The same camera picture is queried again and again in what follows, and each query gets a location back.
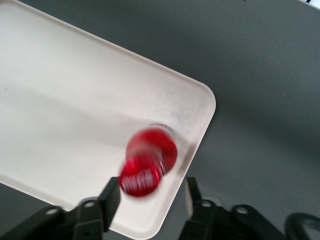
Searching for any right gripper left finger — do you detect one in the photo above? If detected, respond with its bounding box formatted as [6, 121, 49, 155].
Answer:
[72, 176, 122, 240]

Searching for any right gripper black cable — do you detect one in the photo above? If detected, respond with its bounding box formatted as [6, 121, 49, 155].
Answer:
[284, 211, 320, 240]

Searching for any red coke bottle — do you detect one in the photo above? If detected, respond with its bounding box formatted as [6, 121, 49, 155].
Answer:
[118, 121, 179, 199]

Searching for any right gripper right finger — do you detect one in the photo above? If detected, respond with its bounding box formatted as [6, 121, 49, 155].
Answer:
[178, 176, 234, 240]

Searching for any beige plastic tray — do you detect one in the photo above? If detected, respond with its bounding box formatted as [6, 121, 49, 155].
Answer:
[0, 0, 217, 240]

